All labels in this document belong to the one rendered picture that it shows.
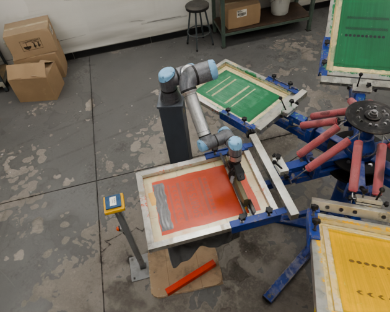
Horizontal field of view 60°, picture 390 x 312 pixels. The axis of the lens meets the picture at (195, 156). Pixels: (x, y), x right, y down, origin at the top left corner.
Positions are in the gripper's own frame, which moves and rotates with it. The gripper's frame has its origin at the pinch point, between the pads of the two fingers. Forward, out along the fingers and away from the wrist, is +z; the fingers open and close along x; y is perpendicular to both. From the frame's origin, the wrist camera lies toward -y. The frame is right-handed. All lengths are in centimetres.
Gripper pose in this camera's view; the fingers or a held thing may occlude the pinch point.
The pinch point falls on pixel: (236, 182)
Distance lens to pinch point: 214.8
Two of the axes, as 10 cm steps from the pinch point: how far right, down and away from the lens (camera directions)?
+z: 0.9, 6.7, 7.4
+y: -2.4, -7.0, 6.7
